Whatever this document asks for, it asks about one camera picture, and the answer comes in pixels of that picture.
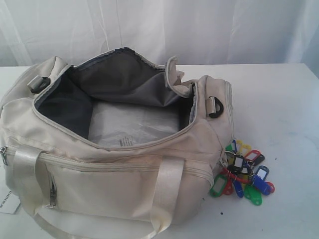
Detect cream fabric duffel bag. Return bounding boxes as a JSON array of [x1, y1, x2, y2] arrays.
[[0, 47, 234, 239]]

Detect colourful key tag bunch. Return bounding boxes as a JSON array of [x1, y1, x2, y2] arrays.
[[209, 139, 275, 206]]

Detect white paper label tag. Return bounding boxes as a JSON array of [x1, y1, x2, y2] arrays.
[[0, 189, 20, 214]]

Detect white backdrop curtain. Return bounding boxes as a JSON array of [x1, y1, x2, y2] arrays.
[[0, 0, 319, 68]]

